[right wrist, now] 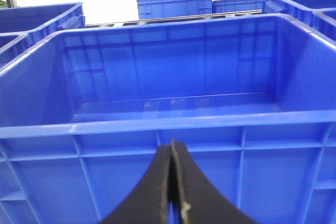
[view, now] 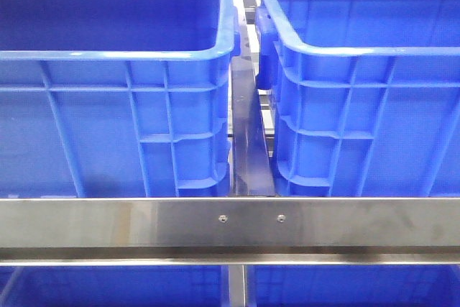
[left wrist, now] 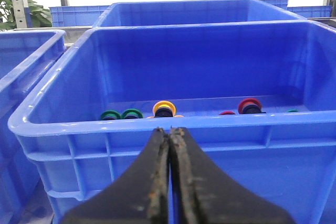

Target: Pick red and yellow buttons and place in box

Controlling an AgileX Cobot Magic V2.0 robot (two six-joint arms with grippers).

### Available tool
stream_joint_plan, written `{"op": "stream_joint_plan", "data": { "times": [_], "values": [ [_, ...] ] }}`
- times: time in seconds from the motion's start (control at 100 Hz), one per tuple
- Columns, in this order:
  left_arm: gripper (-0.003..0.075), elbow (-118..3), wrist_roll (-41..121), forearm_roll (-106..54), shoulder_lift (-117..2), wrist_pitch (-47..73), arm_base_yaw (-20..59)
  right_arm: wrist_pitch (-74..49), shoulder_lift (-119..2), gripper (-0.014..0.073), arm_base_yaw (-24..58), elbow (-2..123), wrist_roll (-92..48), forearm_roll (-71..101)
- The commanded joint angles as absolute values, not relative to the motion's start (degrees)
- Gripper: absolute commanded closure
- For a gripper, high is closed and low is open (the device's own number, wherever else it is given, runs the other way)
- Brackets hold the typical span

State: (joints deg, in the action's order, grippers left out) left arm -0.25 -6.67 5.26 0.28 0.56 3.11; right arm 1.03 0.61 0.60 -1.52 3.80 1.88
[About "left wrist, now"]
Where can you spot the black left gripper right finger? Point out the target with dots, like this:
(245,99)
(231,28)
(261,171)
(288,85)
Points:
(203,193)

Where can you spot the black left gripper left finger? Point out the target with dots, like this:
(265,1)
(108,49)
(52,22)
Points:
(139,195)

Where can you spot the blue plastic crate with buttons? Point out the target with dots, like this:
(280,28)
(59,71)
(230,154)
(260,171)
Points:
(287,158)

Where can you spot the red push button low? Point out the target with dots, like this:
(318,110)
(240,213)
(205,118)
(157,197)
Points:
(227,113)

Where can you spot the green push button left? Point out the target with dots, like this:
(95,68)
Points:
(110,115)

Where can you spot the yellow push button upright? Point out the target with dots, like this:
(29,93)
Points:
(164,109)

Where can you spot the red push button upright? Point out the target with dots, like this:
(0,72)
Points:
(250,106)

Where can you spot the blue crate at left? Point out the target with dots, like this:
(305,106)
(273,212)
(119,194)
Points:
(26,56)

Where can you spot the blue crate behind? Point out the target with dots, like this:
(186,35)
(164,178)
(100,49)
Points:
(191,12)

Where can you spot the blue crates in background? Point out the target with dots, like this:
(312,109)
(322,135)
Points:
(67,16)

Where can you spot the green plant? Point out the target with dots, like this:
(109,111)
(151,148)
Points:
(40,16)

